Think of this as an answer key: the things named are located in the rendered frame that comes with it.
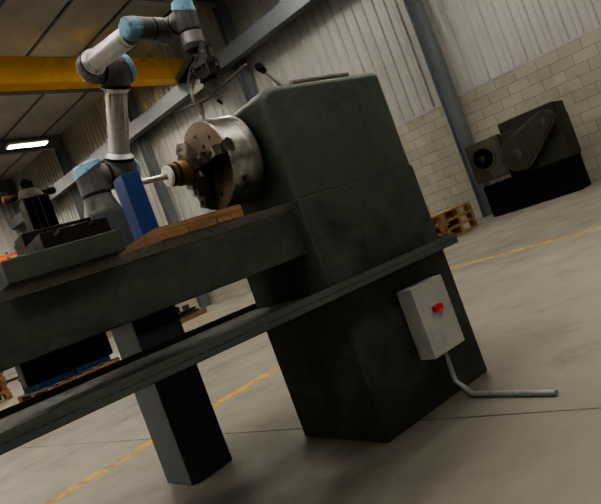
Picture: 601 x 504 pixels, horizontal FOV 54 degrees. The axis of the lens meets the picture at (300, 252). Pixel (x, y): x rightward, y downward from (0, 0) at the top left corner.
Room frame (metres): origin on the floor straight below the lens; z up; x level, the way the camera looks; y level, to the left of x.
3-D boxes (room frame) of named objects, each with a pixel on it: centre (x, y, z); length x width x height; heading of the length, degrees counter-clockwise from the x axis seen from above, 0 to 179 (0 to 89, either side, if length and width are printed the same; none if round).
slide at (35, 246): (1.69, 0.65, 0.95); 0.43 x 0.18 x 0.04; 37
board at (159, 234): (1.90, 0.35, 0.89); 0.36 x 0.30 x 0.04; 37
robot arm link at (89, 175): (2.37, 0.68, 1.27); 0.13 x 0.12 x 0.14; 136
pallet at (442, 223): (9.83, -2.33, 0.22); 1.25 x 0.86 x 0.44; 140
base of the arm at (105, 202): (2.36, 0.69, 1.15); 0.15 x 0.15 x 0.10
